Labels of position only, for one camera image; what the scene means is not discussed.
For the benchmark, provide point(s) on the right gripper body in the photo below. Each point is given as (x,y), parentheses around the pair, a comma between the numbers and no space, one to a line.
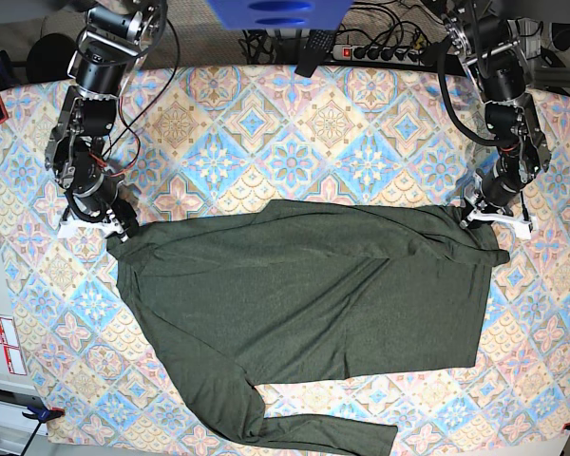
(101,202)

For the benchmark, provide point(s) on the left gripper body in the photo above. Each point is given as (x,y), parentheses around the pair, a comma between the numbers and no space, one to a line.
(492,193)

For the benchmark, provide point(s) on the dark green long-sleeve shirt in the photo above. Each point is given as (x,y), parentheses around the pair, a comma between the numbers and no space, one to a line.
(303,292)

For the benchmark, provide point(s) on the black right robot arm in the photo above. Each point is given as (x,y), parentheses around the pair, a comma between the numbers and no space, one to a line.
(110,47)

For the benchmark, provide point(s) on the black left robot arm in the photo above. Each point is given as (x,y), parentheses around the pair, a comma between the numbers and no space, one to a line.
(489,50)

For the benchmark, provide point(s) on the black round stand base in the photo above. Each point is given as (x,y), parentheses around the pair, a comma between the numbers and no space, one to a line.
(49,58)

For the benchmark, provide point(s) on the patterned tile tablecloth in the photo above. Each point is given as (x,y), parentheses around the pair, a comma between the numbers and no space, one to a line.
(226,140)

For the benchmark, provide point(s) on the red white labels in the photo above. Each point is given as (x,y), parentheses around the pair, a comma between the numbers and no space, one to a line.
(10,347)

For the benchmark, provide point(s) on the white power strip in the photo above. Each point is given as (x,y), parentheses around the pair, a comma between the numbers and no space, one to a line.
(376,54)

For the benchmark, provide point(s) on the blue clamp bottom left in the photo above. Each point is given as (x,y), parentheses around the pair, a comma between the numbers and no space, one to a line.
(40,416)

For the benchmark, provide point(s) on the black remote control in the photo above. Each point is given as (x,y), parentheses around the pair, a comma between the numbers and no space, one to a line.
(318,45)

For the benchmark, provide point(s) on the blue plastic box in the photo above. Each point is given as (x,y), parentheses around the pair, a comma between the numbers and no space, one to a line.
(280,14)

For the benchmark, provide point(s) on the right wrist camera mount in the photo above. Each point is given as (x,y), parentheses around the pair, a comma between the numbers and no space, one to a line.
(85,230)

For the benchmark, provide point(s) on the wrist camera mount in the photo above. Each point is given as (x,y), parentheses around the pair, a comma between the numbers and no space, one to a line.
(85,230)
(523,226)

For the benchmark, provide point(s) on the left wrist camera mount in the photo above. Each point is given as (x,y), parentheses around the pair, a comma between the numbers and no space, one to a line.
(523,226)

